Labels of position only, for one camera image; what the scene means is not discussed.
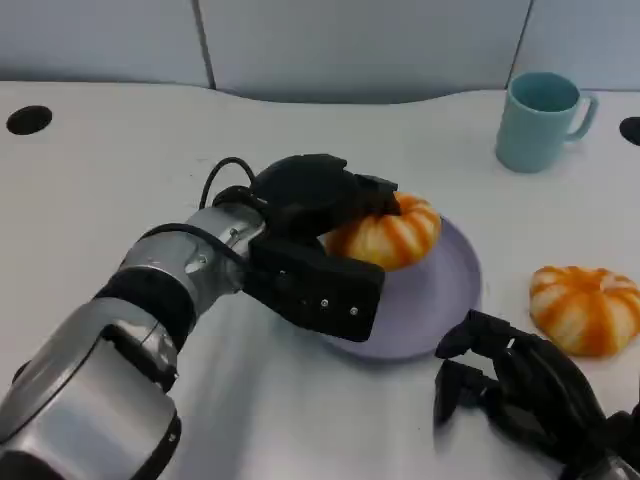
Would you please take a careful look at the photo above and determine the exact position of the black table cable hole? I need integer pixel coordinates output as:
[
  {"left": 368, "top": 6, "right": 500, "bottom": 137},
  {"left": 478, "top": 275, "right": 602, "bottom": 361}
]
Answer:
[
  {"left": 5, "top": 105, "right": 54, "bottom": 136},
  {"left": 618, "top": 117, "right": 640, "bottom": 147}
]

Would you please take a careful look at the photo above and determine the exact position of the grey partition panel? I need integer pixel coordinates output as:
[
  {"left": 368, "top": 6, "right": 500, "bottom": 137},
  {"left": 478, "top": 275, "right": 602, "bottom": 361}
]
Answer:
[
  {"left": 507, "top": 0, "right": 640, "bottom": 94},
  {"left": 0, "top": 0, "right": 216, "bottom": 91},
  {"left": 194, "top": 0, "right": 531, "bottom": 105}
]

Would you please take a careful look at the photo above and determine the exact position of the lilac plate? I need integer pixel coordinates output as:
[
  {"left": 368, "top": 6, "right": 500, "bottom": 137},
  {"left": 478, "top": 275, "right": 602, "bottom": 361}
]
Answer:
[{"left": 317, "top": 213, "right": 484, "bottom": 362}]

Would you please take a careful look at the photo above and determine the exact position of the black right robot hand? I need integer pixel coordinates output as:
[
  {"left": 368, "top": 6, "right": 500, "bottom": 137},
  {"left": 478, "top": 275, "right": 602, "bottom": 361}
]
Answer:
[{"left": 433, "top": 309, "right": 609, "bottom": 471}]

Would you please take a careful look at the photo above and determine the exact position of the black robot arm cable loop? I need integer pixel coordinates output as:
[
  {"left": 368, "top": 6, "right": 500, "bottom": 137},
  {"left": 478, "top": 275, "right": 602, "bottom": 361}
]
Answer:
[{"left": 198, "top": 157, "right": 259, "bottom": 211}]

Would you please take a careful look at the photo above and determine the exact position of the pale green mug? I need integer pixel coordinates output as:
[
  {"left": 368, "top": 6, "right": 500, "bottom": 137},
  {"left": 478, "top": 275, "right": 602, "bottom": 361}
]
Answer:
[{"left": 494, "top": 71, "right": 600, "bottom": 175}]

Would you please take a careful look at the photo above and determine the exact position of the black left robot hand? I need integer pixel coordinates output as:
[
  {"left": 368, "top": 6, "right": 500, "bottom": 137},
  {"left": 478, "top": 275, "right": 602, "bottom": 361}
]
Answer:
[{"left": 248, "top": 153, "right": 401, "bottom": 246}]

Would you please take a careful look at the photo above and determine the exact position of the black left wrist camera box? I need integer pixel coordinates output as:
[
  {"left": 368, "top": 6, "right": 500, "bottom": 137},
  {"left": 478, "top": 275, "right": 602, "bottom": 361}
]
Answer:
[{"left": 242, "top": 231, "right": 386, "bottom": 344}]

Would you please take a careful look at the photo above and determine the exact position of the orange white toy bread roll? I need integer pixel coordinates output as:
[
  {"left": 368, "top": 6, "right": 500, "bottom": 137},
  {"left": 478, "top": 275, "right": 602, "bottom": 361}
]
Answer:
[
  {"left": 529, "top": 265, "right": 640, "bottom": 358},
  {"left": 324, "top": 192, "right": 443, "bottom": 273}
]

